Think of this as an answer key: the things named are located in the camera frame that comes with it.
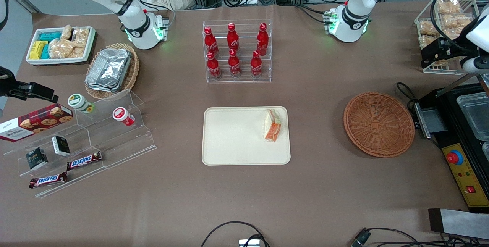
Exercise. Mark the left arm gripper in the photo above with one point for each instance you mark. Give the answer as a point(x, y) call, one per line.
point(453, 47)

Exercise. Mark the triangular sandwich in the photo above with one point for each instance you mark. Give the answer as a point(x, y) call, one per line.
point(272, 125)

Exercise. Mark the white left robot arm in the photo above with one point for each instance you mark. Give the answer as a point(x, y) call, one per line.
point(357, 10)

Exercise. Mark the round brown wicker basket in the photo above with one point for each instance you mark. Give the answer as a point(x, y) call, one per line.
point(378, 125)

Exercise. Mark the oval light wicker basket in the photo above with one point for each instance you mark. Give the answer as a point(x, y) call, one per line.
point(133, 71)

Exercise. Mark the beige rectangular tray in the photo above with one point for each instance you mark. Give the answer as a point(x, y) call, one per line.
point(237, 140)

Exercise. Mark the clear bag of puffed snacks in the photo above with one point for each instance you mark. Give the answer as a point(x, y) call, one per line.
point(427, 28)
point(449, 6)
point(442, 63)
point(425, 41)
point(458, 21)
point(458, 34)

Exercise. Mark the red tartan cookie box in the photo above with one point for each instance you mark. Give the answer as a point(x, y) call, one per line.
point(34, 123)

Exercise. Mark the white rectangular snack bin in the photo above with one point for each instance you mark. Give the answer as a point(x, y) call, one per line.
point(57, 61)

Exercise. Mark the teal snack packet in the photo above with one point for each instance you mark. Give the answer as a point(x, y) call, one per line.
point(49, 36)
point(45, 51)

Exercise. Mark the yellow snack packet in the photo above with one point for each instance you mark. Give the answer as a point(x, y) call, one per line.
point(37, 48)

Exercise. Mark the green lidded yogurt cup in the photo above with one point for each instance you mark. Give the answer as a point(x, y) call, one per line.
point(78, 102)

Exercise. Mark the rice crisp snack bag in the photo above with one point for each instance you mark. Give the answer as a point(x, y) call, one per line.
point(79, 52)
point(60, 48)
point(81, 37)
point(67, 32)

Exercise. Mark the small black carton box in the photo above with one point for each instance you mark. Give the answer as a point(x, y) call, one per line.
point(61, 146)
point(37, 158)

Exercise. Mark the large shiny food container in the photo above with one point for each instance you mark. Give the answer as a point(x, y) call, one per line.
point(475, 117)

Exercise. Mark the aluminium foil container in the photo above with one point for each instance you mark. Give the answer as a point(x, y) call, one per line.
point(109, 67)

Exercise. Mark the brown snickers bar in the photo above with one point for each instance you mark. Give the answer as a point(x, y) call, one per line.
point(47, 180)
point(85, 160)

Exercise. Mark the red lidded yogurt cup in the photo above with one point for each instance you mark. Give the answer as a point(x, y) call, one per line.
point(121, 114)

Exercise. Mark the clear acrylic stepped stand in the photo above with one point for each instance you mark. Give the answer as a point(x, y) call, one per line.
point(130, 144)

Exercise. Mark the black sealing machine yellow panel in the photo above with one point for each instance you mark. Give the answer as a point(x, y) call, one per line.
point(464, 174)

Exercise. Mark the grey flat board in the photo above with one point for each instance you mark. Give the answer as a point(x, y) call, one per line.
point(458, 222)

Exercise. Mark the red cola bottle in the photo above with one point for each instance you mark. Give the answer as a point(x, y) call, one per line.
point(210, 42)
point(256, 65)
point(234, 65)
point(233, 41)
point(214, 67)
point(262, 41)

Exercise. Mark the clear acrylic bottle rack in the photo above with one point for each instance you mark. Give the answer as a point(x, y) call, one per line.
point(242, 80)

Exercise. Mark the small silver device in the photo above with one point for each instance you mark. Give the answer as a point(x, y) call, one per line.
point(248, 243)

